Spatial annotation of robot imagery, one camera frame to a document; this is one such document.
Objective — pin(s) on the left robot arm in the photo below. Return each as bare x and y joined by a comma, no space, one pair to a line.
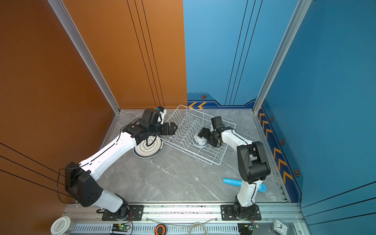
81,179

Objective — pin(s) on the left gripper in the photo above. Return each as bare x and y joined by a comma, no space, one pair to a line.
172,129

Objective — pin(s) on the light blue cylinder tube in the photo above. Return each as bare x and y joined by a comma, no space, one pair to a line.
262,188

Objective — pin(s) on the white alarm clock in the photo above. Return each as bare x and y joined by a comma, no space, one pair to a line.
279,227

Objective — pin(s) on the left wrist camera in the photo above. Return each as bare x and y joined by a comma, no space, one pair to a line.
162,113

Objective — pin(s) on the white wire dish rack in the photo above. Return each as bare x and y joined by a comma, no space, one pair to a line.
190,123

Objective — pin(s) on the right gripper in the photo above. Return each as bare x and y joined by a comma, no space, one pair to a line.
205,135

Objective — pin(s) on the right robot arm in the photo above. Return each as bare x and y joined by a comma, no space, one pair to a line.
253,165

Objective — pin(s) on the green circuit board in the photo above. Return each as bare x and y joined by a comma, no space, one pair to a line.
121,228

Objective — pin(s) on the blue white porcelain bowl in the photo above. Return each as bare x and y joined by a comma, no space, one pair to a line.
199,142

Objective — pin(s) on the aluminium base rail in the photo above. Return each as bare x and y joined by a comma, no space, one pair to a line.
202,218

